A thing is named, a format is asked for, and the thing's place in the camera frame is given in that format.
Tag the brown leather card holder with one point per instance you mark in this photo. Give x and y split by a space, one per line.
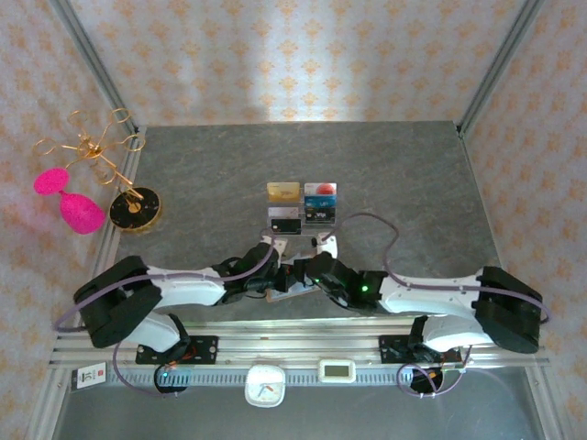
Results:
284 297

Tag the black credit card white print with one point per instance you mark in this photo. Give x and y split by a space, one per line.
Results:
321 216

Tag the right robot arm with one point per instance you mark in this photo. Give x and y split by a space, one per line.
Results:
435 293

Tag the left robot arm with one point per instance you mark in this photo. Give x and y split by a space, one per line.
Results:
183 286

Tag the clear acrylic card stand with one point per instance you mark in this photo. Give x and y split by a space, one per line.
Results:
284 233

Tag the plain black credit card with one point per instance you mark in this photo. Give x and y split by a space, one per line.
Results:
286 225

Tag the blue credit card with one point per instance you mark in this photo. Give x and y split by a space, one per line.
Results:
321 202

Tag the gold credit card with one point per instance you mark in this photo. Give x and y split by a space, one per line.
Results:
284 192

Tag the red and white credit card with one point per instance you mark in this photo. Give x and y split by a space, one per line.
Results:
321 189

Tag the white digital timer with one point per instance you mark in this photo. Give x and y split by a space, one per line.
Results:
337 370

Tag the white square clock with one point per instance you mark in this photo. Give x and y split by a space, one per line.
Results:
257 380

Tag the grey metal lower shelf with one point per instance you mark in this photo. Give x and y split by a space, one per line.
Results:
367 417

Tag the white label tag red mark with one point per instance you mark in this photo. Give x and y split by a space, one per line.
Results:
89 376

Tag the pink glitter glass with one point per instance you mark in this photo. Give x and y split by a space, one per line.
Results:
80 213

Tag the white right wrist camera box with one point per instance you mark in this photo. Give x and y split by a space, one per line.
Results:
330 247

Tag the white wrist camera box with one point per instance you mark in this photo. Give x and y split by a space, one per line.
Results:
330 247
277 247

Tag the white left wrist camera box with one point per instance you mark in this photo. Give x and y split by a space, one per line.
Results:
277 247

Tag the aluminium front rail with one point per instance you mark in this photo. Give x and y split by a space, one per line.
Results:
298 341

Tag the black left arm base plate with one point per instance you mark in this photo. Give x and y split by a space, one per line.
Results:
206 348

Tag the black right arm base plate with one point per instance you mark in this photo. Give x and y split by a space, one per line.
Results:
390 348

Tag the aluminium side rail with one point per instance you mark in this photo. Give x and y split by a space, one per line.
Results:
106 256

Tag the aluminium frame corner post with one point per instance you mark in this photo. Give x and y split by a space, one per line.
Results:
502 64
91 64

